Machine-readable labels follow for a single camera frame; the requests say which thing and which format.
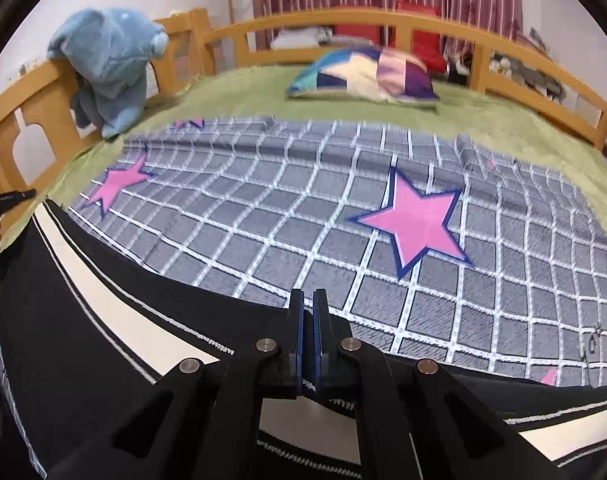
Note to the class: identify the blue plush toy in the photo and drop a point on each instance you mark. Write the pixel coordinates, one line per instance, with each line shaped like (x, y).
(114, 67)

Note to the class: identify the grey checked blanket pink stars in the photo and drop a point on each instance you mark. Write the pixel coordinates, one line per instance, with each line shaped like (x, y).
(293, 210)

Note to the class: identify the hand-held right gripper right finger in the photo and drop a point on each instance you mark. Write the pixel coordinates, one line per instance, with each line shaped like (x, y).
(317, 332)

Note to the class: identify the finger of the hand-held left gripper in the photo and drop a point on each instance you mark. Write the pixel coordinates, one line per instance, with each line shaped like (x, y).
(18, 197)

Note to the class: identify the white bedding pile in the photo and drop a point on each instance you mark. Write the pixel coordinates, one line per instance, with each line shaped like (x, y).
(301, 37)

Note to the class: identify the black pants with white stripe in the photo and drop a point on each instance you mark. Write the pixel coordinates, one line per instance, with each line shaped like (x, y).
(83, 310)

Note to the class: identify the grey clothes pile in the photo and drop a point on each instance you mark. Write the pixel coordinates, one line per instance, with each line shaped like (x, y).
(526, 72)

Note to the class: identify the wooden bed frame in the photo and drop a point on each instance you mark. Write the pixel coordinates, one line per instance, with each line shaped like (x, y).
(278, 27)

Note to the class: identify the green bed sheet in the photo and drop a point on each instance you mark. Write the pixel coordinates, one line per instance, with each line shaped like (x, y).
(243, 95)

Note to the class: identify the colourful patchwork pillow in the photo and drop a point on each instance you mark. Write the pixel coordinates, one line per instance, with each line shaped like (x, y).
(368, 75)

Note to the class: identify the wooden rack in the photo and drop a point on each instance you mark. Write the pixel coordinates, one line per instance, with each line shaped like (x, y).
(241, 2)

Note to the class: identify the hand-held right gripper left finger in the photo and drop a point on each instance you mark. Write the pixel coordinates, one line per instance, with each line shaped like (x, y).
(297, 332)

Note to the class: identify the red chair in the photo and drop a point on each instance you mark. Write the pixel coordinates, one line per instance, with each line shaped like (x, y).
(421, 35)

